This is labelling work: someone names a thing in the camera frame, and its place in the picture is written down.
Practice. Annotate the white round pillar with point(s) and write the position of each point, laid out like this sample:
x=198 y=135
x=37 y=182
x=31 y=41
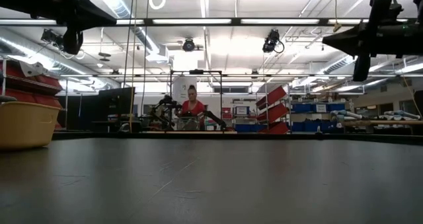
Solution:
x=180 y=88

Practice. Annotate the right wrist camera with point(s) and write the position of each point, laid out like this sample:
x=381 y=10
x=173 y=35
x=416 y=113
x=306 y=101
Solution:
x=383 y=6

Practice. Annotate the single blue bin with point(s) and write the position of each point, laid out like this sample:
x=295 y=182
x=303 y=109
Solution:
x=248 y=128

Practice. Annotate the blue bins with white label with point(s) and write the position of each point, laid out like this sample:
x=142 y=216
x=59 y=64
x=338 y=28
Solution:
x=302 y=108

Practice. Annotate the wooden workbench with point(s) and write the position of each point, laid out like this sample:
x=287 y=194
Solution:
x=390 y=122

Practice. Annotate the white framed sign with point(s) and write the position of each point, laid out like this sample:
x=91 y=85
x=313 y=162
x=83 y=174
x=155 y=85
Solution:
x=242 y=110

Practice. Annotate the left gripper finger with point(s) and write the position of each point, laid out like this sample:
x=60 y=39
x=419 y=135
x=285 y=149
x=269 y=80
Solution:
x=99 y=16
x=96 y=25

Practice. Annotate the grey material roll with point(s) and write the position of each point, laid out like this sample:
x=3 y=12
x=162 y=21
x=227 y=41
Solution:
x=401 y=114
x=347 y=114

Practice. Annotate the yellow plastic bin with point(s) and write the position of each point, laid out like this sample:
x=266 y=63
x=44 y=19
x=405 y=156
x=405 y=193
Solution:
x=23 y=126

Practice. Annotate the person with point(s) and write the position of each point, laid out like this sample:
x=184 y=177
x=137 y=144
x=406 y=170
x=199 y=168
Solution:
x=193 y=108

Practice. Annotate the slanted red bin rack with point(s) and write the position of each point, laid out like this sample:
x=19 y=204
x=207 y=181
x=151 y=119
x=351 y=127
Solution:
x=274 y=96

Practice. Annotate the black computer monitor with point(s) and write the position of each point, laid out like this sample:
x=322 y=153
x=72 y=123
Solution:
x=115 y=101

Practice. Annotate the red bin shelving unit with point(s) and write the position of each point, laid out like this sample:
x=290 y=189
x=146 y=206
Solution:
x=49 y=82

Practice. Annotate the long row of blue bins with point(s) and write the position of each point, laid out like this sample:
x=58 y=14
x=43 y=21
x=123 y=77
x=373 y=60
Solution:
x=310 y=126

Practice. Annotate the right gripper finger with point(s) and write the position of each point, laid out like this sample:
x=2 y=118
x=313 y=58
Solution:
x=345 y=35
x=348 y=48

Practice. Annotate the background black robot arm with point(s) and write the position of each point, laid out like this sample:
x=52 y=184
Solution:
x=165 y=105

